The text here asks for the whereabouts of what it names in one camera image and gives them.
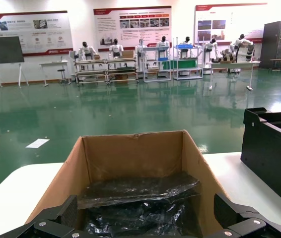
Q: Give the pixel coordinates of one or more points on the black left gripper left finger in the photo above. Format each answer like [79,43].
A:
[68,213]

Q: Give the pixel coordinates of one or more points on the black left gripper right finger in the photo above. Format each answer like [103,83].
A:
[230,215]

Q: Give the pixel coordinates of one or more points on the grey transparent antistatic bag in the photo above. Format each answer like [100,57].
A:
[135,188]

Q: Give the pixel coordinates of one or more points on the black slotted plastic container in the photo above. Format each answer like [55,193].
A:
[267,161]

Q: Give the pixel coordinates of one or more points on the graphics card in antistatic bag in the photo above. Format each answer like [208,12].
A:
[143,218]

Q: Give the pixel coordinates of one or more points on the brown cardboard box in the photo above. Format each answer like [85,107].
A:
[135,153]

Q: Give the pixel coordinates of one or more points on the small distant cardboard box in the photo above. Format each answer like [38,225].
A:
[97,57]

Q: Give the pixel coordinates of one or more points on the large distant cardboard box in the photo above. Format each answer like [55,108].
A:
[128,54]

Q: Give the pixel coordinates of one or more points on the white paper sheet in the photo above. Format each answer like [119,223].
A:
[37,143]

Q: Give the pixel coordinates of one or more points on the black round stool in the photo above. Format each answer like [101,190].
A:
[61,71]

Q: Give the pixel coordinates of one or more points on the white roller rack workbench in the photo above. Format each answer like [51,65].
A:
[91,72]
[121,71]

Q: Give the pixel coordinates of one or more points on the small white table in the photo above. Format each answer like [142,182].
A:
[54,63]

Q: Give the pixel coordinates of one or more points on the long white table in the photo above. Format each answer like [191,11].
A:
[232,64]

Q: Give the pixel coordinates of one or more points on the white metal shelving rack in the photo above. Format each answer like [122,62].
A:
[144,64]
[201,62]

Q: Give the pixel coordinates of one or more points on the green cloth on rack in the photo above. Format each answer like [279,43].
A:
[180,65]

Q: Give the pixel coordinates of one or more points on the small wooden stool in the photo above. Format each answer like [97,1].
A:
[276,60]

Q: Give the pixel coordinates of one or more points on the white humanoid robot black head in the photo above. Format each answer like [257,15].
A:
[116,48]
[187,41]
[163,42]
[88,50]
[244,47]
[210,47]
[139,53]

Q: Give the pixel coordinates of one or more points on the blue plastic bin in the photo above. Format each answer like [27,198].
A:
[184,46]

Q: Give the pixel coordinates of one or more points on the black server cabinet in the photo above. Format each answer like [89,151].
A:
[272,44]

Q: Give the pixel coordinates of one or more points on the black display on white stand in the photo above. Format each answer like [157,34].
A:
[1,49]

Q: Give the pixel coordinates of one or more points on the white info board red trim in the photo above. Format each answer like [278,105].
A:
[230,22]
[130,27]
[46,32]

